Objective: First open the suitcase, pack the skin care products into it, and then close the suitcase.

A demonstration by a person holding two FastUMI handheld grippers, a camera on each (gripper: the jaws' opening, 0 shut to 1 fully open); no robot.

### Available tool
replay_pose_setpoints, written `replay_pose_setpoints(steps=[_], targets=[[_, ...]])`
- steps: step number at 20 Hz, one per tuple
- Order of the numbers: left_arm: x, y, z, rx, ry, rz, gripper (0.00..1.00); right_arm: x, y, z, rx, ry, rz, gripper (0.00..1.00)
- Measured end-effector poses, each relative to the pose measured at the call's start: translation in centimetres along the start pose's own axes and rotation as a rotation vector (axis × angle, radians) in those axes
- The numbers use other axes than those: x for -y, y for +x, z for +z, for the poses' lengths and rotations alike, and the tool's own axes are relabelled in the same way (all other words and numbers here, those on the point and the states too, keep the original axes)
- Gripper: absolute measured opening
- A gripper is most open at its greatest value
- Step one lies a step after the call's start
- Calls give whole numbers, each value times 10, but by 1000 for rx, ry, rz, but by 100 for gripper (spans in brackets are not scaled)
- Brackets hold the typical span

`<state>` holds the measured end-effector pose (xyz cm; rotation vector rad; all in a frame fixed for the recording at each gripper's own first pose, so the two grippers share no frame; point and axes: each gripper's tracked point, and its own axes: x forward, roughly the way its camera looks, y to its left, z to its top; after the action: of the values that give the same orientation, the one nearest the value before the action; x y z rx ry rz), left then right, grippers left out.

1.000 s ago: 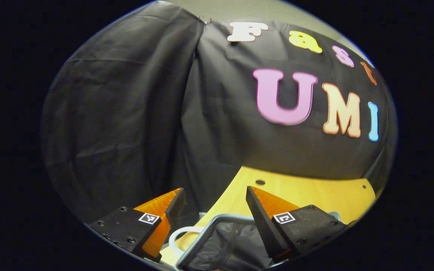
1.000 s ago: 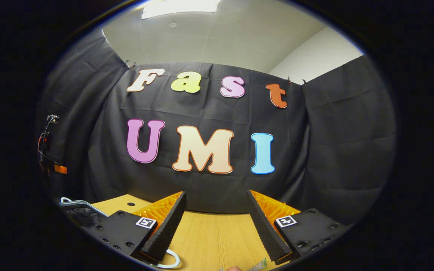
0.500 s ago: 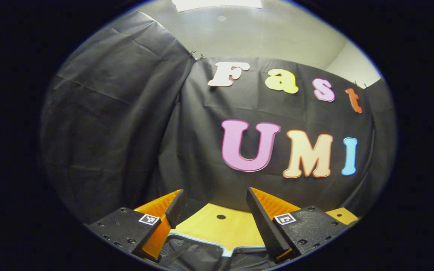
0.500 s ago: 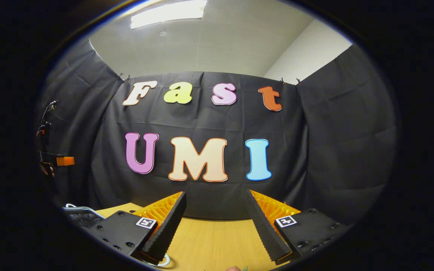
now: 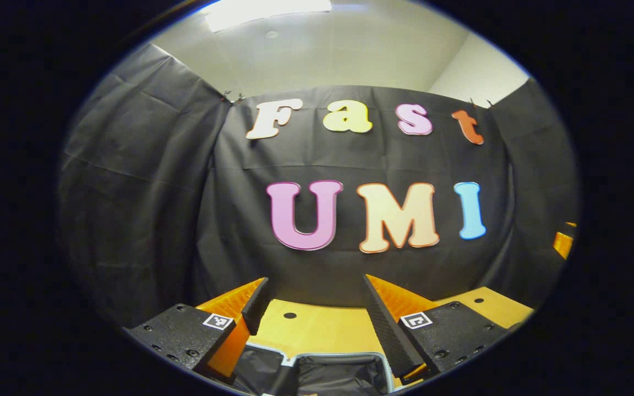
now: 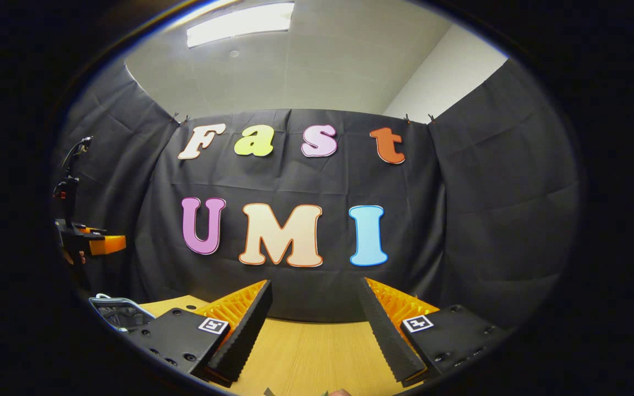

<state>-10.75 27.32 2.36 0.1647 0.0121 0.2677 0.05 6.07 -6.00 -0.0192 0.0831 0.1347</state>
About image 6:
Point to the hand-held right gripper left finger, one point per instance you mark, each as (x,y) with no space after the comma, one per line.
(248,330)

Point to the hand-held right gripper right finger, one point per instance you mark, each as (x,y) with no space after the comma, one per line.
(386,335)

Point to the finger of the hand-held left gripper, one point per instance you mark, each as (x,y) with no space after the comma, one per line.
(108,245)

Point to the black backdrop cloth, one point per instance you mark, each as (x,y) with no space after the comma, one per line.
(487,192)

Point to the ceiling light panel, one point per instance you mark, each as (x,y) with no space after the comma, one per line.
(240,23)

